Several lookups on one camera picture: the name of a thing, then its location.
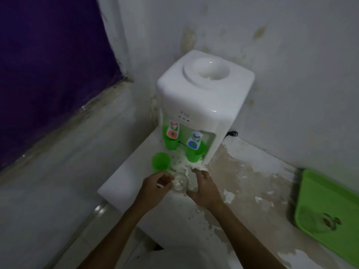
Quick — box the person's right hand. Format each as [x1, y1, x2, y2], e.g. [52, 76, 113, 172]
[186, 168, 225, 210]

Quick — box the person's left hand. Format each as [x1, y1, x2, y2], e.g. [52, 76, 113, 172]
[139, 170, 176, 207]

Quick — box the clear drinking glass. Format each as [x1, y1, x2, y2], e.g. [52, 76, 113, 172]
[172, 172, 190, 193]

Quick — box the person's right forearm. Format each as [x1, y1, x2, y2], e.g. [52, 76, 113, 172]
[206, 203, 288, 269]

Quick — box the person's left forearm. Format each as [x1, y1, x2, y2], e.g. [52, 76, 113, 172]
[75, 200, 153, 269]

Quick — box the green plastic cup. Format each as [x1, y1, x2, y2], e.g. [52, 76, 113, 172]
[152, 152, 171, 174]

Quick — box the white drip tray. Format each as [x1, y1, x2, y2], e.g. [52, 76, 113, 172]
[168, 150, 210, 173]

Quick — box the green tap with blue label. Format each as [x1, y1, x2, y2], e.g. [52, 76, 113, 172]
[186, 131, 207, 163]

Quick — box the green tap with red label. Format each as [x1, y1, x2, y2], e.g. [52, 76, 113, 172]
[162, 119, 180, 151]

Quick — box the white water dispenser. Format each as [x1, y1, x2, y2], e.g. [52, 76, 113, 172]
[156, 50, 255, 166]

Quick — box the clear glass on tray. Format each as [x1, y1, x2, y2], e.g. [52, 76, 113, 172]
[304, 206, 342, 233]

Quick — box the green plastic tray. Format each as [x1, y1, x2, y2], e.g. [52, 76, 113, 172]
[294, 168, 359, 268]

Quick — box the purple curtain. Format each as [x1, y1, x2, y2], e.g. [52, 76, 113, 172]
[0, 0, 124, 172]

